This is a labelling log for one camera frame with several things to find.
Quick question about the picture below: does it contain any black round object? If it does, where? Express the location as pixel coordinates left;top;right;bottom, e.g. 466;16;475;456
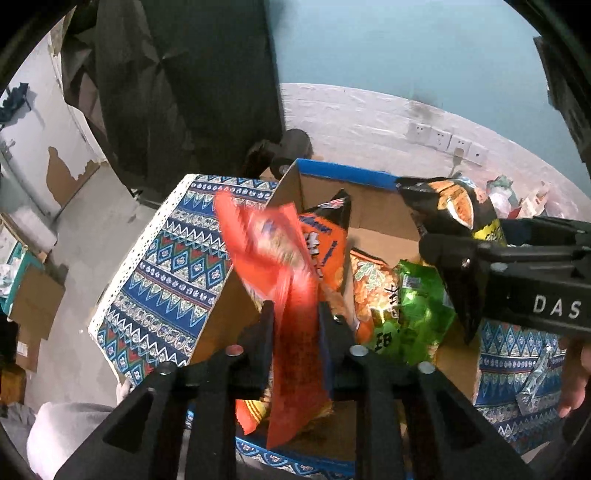
245;129;312;178

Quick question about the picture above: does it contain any orange and green snack bag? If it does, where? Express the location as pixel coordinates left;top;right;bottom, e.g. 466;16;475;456
348;249;403;356

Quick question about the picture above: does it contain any silver snack packet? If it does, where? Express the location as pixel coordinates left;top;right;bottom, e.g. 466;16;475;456
515;346;556;417

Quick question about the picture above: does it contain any red snack bag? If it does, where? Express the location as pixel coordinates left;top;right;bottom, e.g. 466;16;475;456
215;189;335;449

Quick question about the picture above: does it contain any person's grey clothing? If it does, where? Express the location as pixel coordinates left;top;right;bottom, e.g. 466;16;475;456
25;378;190;480

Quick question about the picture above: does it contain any white and orange paper carton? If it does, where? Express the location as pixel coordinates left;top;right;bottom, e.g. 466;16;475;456
521;181;552;217

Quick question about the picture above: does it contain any blue cardboard box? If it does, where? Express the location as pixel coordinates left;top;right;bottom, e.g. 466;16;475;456
189;158;482;462

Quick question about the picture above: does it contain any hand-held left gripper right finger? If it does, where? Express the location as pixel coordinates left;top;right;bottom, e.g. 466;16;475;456
316;300;536;480

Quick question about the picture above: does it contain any flat brown cardboard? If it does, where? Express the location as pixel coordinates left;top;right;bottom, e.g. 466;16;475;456
8;262;66;341

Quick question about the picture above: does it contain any teal box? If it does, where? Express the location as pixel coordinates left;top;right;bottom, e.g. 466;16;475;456
0;240;47;315

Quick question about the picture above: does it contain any patterned blue blanket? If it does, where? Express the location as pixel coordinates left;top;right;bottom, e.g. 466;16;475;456
88;173;571;478

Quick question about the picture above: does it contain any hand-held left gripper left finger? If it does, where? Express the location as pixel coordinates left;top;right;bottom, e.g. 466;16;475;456
53;300;278;480

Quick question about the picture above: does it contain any black snack bag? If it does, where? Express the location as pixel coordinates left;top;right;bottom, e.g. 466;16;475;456
394;175;509;252

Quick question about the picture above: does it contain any large orange snack bag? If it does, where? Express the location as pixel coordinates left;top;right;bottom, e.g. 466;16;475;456
298;188;354;333

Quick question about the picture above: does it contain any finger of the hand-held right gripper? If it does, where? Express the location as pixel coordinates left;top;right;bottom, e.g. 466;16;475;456
419;232;493;345
500;215;591;250

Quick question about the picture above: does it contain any red and white shopping bag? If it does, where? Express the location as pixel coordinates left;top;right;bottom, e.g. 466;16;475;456
485;174;523;219

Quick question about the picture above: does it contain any person's right hand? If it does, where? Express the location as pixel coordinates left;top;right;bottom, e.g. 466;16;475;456
556;335;591;419

